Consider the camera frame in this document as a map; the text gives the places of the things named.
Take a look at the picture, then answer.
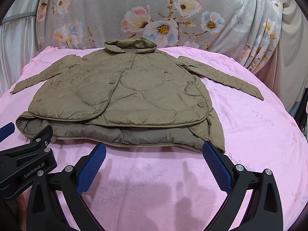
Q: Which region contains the silver satin bedding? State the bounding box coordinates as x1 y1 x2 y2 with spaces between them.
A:
1 0 40 95

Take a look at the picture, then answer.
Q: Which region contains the pink bed sheet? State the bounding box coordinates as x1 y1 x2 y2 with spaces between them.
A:
1 47 307 230

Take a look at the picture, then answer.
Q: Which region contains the olive quilted jacket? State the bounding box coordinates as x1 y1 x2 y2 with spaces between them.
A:
13 38 263 153

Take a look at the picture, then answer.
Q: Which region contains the grey floral quilt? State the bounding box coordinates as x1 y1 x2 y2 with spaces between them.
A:
36 0 282 73

